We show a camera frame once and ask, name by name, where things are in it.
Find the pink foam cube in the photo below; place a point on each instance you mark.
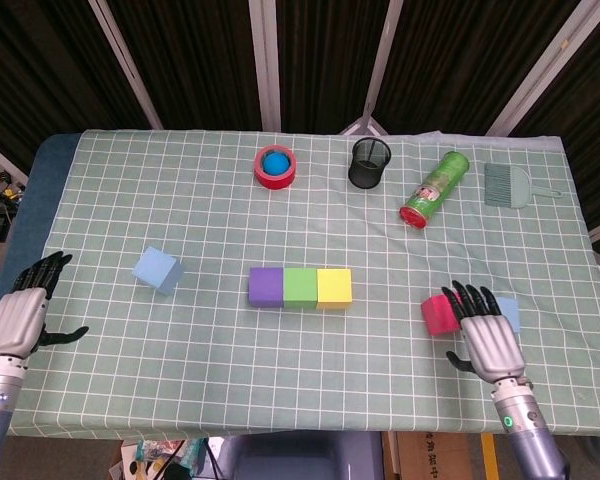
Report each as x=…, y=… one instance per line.
x=437, y=315

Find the red tape roll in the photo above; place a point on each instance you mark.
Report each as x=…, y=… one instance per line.
x=275, y=182

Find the green checkered tablecloth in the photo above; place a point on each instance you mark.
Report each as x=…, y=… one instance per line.
x=180, y=360

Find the green foam cube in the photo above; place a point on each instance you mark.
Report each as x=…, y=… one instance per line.
x=301, y=287

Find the purple foam cube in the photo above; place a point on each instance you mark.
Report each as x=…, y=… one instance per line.
x=266, y=287

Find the green chips can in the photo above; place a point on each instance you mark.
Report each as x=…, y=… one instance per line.
x=437, y=187

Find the blue ball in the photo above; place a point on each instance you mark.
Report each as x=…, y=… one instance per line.
x=275, y=164

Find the brown cardboard box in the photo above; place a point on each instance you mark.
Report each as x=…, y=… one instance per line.
x=430, y=457

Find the yellow foam cube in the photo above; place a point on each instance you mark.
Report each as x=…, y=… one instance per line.
x=334, y=289

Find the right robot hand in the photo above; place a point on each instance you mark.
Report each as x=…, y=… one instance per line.
x=492, y=345

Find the light blue foam cube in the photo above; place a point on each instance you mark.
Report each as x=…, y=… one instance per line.
x=155, y=270
x=511, y=315

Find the black mesh pen holder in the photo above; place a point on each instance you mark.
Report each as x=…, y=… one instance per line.
x=367, y=175

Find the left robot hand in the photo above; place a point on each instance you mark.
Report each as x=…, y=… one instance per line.
x=15, y=325

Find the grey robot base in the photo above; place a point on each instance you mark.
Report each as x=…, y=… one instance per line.
x=300, y=455

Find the colourful printed bag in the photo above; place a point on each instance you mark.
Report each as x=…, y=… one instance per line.
x=150, y=457

